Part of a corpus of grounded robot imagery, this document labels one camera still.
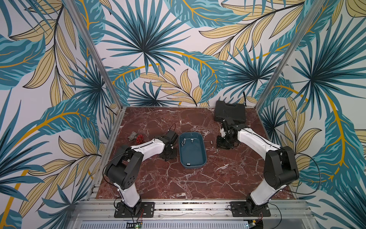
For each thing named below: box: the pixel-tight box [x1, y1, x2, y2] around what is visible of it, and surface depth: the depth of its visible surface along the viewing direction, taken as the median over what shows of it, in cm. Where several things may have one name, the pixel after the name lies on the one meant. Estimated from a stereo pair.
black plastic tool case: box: [214, 100, 246, 124], surface depth 118 cm
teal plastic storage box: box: [178, 131, 207, 169], surface depth 97 cm
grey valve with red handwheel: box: [127, 131, 144, 144], surface depth 100 cm
